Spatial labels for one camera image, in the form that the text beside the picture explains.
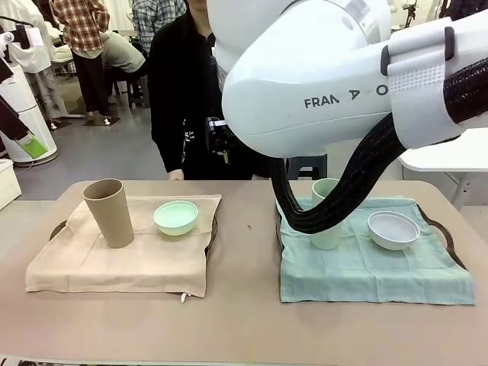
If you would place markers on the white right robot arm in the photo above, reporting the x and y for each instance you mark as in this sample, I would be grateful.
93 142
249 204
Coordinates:
305 57

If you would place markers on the white cylindrical appliance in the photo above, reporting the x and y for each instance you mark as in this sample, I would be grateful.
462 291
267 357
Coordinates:
23 95

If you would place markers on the beige cloth mat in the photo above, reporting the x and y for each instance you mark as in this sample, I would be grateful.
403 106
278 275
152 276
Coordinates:
114 267

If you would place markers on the seated person in grey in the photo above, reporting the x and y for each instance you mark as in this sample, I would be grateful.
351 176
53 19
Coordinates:
122 53

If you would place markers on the person in blue plaid shirt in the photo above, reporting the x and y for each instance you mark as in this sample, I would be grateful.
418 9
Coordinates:
152 15

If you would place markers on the white plastic bowl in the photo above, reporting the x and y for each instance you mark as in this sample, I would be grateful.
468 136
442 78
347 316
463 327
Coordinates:
392 240

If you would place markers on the person in black jacket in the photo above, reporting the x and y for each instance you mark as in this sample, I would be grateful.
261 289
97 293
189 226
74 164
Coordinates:
171 76

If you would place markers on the pale green plastic bowl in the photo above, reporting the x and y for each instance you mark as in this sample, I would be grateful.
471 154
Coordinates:
175 221

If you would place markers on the tan brown plastic cup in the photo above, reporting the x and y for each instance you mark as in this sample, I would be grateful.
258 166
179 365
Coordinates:
108 217

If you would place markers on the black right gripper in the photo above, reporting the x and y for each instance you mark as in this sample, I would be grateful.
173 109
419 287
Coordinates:
217 139

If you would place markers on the figure in white clothes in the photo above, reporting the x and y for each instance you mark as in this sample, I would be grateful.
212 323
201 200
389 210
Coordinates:
36 61

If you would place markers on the white storage box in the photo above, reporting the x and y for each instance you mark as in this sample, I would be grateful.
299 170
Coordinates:
8 183

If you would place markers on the pale green plastic cup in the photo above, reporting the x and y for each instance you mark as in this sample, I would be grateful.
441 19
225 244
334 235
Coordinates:
324 240

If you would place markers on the green cloth mat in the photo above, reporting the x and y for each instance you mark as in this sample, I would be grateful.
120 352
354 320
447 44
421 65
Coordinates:
362 274

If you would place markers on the grey plastic stool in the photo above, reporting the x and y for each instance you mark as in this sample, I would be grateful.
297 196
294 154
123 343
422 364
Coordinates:
305 167

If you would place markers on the white side table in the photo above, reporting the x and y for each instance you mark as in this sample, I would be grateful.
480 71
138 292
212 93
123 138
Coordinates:
450 156

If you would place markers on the person's right hand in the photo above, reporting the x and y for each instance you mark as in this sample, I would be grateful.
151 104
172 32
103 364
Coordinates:
176 175

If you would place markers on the dark small stool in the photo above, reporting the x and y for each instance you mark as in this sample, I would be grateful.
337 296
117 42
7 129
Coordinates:
137 91

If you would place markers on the person in red plaid shirt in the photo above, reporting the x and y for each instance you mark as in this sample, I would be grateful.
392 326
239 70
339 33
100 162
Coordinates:
80 30

